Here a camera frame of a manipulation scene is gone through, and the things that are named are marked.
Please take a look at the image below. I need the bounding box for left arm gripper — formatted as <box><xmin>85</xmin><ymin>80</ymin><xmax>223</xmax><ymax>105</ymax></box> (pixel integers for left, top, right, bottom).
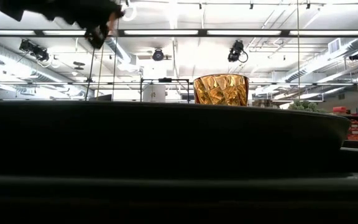
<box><xmin>54</xmin><ymin>0</ymin><xmax>126</xmax><ymax>30</ymax></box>

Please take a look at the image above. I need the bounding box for amber faceted glass cup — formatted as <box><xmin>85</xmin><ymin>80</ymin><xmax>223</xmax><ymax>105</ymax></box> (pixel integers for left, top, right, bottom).
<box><xmin>193</xmin><ymin>73</ymin><xmax>250</xmax><ymax>107</ymax></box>

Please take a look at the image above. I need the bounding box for black round plate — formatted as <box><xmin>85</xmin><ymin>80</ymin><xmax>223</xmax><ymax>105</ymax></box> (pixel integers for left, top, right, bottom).
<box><xmin>0</xmin><ymin>100</ymin><xmax>351</xmax><ymax>177</ymax></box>

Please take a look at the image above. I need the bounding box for green artificial potted plant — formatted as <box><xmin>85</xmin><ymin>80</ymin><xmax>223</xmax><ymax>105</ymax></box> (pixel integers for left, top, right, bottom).
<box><xmin>287</xmin><ymin>100</ymin><xmax>326</xmax><ymax>113</ymax></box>

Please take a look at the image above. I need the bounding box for black overhead camera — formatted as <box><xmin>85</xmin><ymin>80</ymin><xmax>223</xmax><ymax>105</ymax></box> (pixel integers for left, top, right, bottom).
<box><xmin>84</xmin><ymin>26</ymin><xmax>109</xmax><ymax>50</ymax></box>

